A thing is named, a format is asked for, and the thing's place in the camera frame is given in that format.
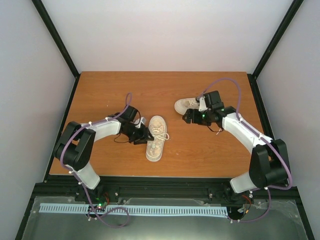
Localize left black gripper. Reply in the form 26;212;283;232
123;125;155;145

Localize white lace sneaker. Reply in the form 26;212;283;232
145;115;170;162
174;97;223;136

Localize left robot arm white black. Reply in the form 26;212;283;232
53;105;154;202

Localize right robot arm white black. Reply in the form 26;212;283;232
182;91;292;194

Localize green lit circuit board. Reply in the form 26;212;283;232
89;192;110;213

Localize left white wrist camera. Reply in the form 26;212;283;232
133;117;146;126

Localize black aluminium frame rail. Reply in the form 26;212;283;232
32;174;298;205

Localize light blue cable duct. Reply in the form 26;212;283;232
38;203;228;218

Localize right black frame post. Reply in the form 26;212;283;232
251;0;305;78

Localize black frame post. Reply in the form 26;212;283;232
31;0;81;80
251;0;305;78

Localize left black frame post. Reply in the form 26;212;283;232
31;0;81;80

